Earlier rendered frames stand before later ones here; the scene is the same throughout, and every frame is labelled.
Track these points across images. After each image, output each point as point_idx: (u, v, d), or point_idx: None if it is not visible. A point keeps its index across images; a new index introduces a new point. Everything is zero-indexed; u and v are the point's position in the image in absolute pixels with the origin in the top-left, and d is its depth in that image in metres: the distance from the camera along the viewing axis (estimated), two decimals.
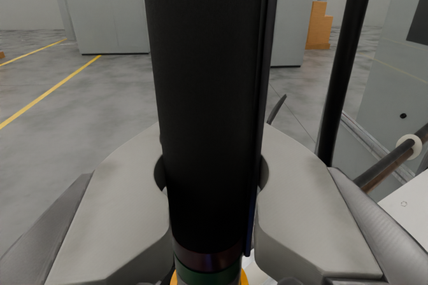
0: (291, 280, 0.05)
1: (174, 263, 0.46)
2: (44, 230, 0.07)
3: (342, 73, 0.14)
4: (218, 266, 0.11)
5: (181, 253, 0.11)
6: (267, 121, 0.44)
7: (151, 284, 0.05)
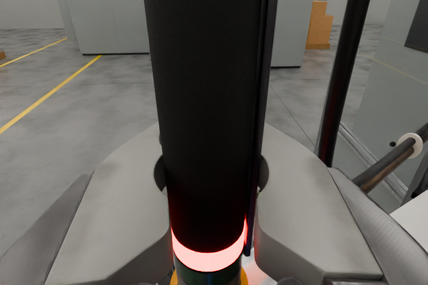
0: (291, 280, 0.05)
1: None
2: (44, 231, 0.07)
3: (342, 72, 0.14)
4: (218, 266, 0.11)
5: (181, 252, 0.11)
6: None
7: (151, 284, 0.05)
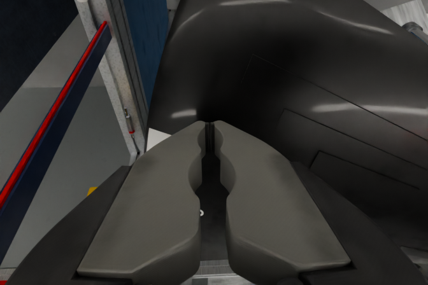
0: (291, 280, 0.05)
1: None
2: (83, 215, 0.07)
3: None
4: None
5: None
6: None
7: (151, 284, 0.05)
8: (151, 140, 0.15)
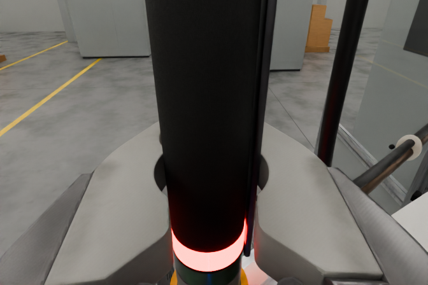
0: (291, 280, 0.05)
1: None
2: (44, 230, 0.07)
3: (341, 74, 0.14)
4: (218, 266, 0.11)
5: (181, 252, 0.11)
6: None
7: (151, 284, 0.05)
8: None
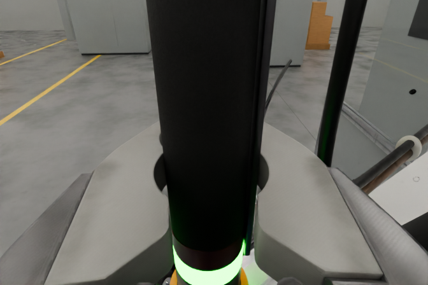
0: (291, 280, 0.05)
1: None
2: (44, 230, 0.07)
3: (341, 73, 0.14)
4: (218, 264, 0.11)
5: (181, 251, 0.11)
6: None
7: (151, 284, 0.05)
8: None
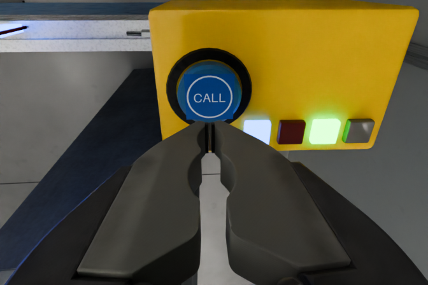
0: (291, 280, 0.05)
1: None
2: (83, 216, 0.07)
3: None
4: None
5: None
6: None
7: (151, 284, 0.05)
8: None
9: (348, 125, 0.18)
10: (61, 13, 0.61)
